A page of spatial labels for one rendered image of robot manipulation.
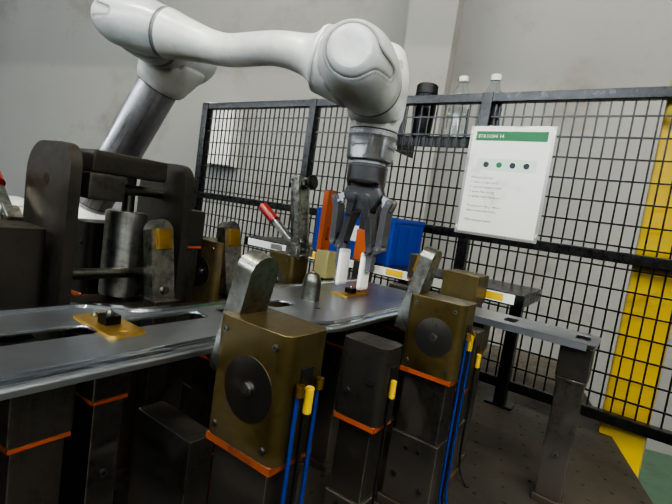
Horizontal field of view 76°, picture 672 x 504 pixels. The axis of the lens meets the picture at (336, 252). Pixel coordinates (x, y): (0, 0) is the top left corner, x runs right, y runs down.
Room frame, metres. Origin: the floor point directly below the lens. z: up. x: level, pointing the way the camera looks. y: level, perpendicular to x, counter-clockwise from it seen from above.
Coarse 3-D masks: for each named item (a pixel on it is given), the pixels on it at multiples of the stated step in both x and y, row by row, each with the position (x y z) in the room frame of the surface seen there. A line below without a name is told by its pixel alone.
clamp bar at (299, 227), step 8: (296, 176) 0.90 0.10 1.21; (312, 176) 0.90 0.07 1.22; (296, 184) 0.90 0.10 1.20; (304, 184) 0.90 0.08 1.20; (312, 184) 0.89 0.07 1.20; (296, 192) 0.90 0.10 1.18; (304, 192) 0.92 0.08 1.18; (296, 200) 0.90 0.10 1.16; (304, 200) 0.92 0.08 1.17; (296, 208) 0.90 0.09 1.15; (304, 208) 0.92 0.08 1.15; (296, 216) 0.89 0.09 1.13; (304, 216) 0.92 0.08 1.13; (296, 224) 0.89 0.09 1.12; (304, 224) 0.92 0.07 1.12; (296, 232) 0.89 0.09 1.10; (304, 232) 0.92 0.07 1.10; (296, 240) 0.89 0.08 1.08; (304, 240) 0.91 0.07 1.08; (304, 248) 0.91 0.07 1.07
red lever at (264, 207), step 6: (264, 204) 0.97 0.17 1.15; (264, 210) 0.96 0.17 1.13; (270, 210) 0.96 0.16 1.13; (270, 216) 0.95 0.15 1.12; (276, 216) 0.95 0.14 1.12; (270, 222) 0.95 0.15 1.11; (276, 222) 0.94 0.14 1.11; (276, 228) 0.94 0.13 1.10; (282, 228) 0.93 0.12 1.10; (282, 234) 0.93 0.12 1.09; (288, 234) 0.92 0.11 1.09; (288, 240) 0.92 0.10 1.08; (300, 246) 0.91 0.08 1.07; (300, 252) 0.90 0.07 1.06
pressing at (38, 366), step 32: (288, 288) 0.79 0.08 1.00; (384, 288) 0.96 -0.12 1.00; (0, 320) 0.41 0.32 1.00; (32, 320) 0.43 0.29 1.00; (64, 320) 0.44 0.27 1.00; (128, 320) 0.48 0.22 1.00; (192, 320) 0.50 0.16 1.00; (320, 320) 0.59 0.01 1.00; (352, 320) 0.63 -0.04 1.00; (384, 320) 0.70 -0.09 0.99; (0, 352) 0.34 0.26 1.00; (32, 352) 0.35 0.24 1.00; (64, 352) 0.36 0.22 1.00; (96, 352) 0.37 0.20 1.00; (128, 352) 0.38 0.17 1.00; (160, 352) 0.40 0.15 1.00; (192, 352) 0.42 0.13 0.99; (0, 384) 0.30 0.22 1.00; (32, 384) 0.31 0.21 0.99; (64, 384) 0.32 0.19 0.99
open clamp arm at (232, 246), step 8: (224, 224) 0.76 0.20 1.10; (232, 224) 0.77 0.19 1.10; (224, 232) 0.75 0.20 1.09; (232, 232) 0.76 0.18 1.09; (224, 240) 0.75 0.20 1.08; (232, 240) 0.76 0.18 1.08; (240, 240) 0.78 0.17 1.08; (224, 248) 0.75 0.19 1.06; (232, 248) 0.76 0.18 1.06; (240, 248) 0.78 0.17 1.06; (224, 256) 0.75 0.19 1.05; (232, 256) 0.76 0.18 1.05; (240, 256) 0.78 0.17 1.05; (224, 264) 0.75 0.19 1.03; (232, 264) 0.76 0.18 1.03; (224, 272) 0.75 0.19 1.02; (232, 272) 0.76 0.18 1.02; (224, 280) 0.75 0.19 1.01; (224, 288) 0.74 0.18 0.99
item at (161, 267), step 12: (144, 228) 0.63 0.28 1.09; (156, 228) 0.63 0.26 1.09; (168, 228) 0.64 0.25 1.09; (144, 240) 0.63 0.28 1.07; (156, 240) 0.62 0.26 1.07; (168, 240) 0.63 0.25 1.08; (144, 252) 0.63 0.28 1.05; (156, 252) 0.62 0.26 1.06; (168, 252) 0.64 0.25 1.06; (144, 264) 0.62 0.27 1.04; (156, 264) 0.62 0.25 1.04; (168, 264) 0.64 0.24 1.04; (144, 276) 0.62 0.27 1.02; (156, 276) 0.62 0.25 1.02; (168, 276) 0.63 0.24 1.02; (144, 288) 0.62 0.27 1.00; (156, 288) 0.62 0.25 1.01; (168, 288) 0.62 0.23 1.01
